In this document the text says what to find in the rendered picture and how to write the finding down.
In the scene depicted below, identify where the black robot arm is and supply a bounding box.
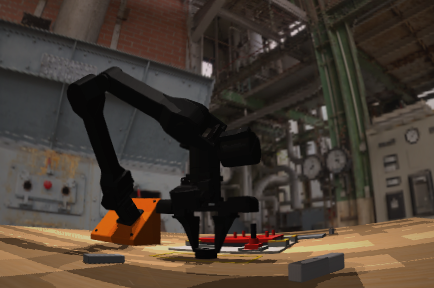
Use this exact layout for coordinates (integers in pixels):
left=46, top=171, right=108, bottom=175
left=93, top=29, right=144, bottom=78
left=67, top=66, right=261, bottom=226

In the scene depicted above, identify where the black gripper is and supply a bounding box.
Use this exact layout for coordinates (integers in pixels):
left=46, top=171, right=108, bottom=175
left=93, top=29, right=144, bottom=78
left=155, top=167, right=259, bottom=253

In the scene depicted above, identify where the black and grey wheel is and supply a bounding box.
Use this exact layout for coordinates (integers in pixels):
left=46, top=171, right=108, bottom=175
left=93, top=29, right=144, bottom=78
left=194, top=247, right=217, bottom=259

